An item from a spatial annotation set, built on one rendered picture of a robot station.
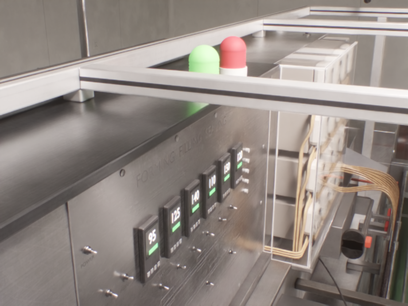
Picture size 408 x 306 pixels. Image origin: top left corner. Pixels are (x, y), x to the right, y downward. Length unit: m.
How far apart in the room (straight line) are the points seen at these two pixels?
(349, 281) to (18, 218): 1.64
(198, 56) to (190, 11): 5.60
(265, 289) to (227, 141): 0.48
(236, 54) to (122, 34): 4.66
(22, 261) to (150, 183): 0.26
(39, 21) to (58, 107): 3.78
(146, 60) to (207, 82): 0.33
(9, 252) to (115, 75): 0.40
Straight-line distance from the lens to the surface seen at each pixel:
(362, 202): 2.05
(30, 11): 4.56
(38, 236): 0.57
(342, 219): 1.77
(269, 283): 1.37
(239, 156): 1.08
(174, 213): 0.82
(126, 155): 0.63
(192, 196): 0.87
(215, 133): 0.95
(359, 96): 0.70
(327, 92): 0.71
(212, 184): 0.95
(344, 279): 2.02
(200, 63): 0.92
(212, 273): 1.09
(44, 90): 0.82
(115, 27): 5.57
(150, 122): 0.75
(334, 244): 1.75
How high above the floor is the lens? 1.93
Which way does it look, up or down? 20 degrees down
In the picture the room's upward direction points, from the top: straight up
